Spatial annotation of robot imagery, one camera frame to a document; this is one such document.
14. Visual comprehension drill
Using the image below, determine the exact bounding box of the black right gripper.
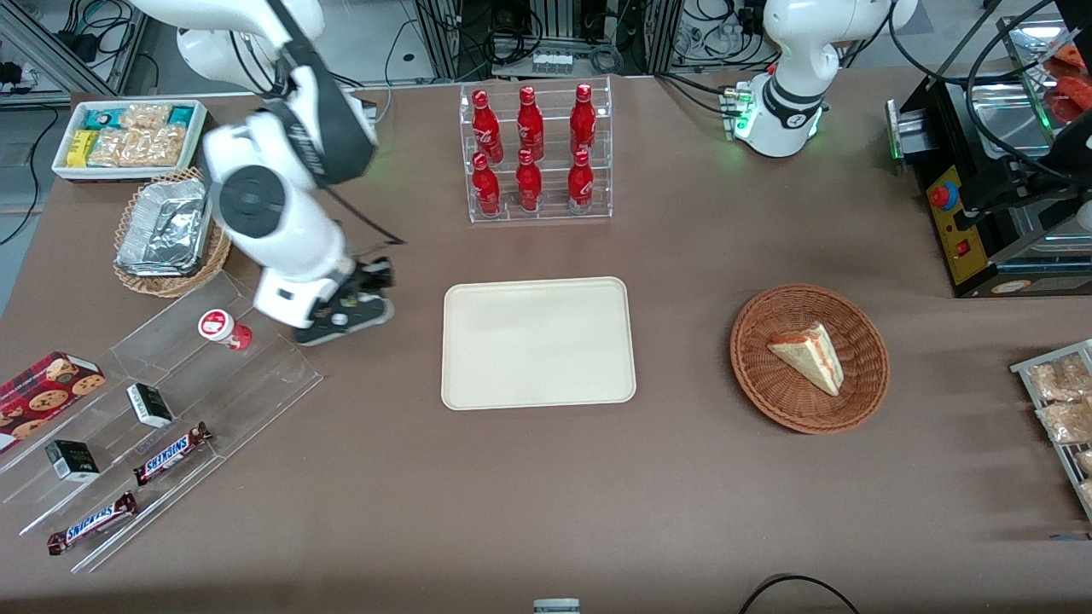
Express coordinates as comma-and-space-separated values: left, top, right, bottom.
337, 257, 396, 300

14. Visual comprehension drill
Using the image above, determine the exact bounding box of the red gum bottle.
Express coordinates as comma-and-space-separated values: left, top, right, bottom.
198, 309, 253, 352

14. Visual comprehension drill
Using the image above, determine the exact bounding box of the beige plastic tray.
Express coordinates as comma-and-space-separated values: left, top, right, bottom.
441, 276, 637, 411

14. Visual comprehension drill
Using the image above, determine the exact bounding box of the black machine with red button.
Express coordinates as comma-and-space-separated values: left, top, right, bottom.
887, 13, 1092, 298

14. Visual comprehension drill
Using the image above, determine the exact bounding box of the red snack packet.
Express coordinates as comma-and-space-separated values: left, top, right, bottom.
1045, 34, 1092, 125

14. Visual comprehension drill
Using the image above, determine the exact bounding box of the red cola bottle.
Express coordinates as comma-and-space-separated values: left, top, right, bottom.
472, 152, 502, 217
567, 149, 595, 214
515, 85, 545, 163
569, 83, 597, 157
471, 89, 504, 165
515, 148, 543, 212

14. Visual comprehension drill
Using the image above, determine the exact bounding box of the clear acrylic stepped display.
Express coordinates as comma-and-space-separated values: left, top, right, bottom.
0, 271, 323, 574

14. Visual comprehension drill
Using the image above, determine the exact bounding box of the clear cracker bag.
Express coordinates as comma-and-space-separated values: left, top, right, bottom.
1037, 399, 1092, 444
1026, 354, 1092, 402

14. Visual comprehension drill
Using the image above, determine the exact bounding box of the clear acrylic bottle rack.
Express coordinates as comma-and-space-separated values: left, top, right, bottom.
459, 76, 613, 224

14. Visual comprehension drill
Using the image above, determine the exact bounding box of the light wicker basket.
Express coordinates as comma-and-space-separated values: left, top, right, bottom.
113, 167, 233, 298

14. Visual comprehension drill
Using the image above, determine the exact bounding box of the aluminium foil container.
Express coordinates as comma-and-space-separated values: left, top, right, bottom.
117, 177, 214, 278

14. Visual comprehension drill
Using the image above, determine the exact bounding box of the clear rice cracker packet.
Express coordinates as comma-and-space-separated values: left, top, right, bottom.
136, 126, 187, 167
88, 130, 142, 167
119, 104, 171, 130

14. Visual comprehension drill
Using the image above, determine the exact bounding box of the small black box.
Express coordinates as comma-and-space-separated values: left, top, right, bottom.
126, 383, 175, 429
44, 440, 101, 484

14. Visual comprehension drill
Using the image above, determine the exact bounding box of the wrapped triangle sandwich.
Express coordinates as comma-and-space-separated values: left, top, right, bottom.
766, 321, 845, 397

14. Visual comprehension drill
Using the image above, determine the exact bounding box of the white plastic snack bin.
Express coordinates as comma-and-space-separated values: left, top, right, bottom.
52, 100, 208, 182

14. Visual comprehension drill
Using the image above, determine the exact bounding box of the Snickers chocolate bar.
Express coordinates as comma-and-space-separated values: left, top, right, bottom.
47, 491, 139, 556
133, 422, 214, 487

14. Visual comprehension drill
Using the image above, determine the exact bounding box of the round brown wicker basket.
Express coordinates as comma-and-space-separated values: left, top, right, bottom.
730, 284, 891, 435

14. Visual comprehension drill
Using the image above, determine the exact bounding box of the red cookie box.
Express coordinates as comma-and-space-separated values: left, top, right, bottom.
0, 351, 107, 455

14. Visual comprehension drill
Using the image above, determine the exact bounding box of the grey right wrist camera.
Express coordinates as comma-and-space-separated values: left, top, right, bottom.
294, 294, 396, 346

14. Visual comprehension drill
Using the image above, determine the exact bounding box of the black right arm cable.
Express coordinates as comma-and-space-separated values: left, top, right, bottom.
256, 0, 408, 248

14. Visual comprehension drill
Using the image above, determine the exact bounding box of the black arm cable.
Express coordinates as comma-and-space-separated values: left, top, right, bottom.
256, 0, 408, 248
887, 0, 1092, 188

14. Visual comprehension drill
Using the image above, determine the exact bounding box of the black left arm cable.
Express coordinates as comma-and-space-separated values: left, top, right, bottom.
887, 0, 1092, 188

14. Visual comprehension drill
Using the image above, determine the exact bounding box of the grey wire rack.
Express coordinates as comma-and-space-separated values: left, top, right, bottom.
1010, 339, 1092, 521

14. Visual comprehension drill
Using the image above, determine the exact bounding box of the black floor cable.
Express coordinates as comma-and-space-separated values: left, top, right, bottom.
738, 575, 863, 614

